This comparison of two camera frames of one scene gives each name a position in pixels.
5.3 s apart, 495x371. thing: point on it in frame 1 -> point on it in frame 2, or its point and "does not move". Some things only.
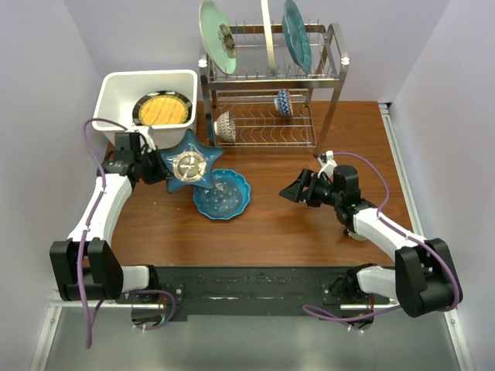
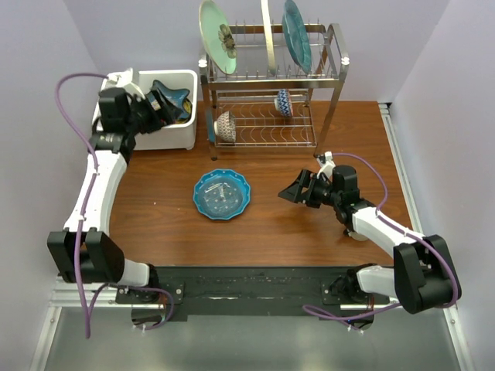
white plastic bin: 117,93 does not move
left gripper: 161,172 -> 168,110
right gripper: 307,178 does not move
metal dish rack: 250,107 does not move
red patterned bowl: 224,127 does not move
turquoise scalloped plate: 228,196 does not move
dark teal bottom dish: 191,162 -> 176,96
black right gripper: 251,293 does not move
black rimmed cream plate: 136,110 -> 183,120
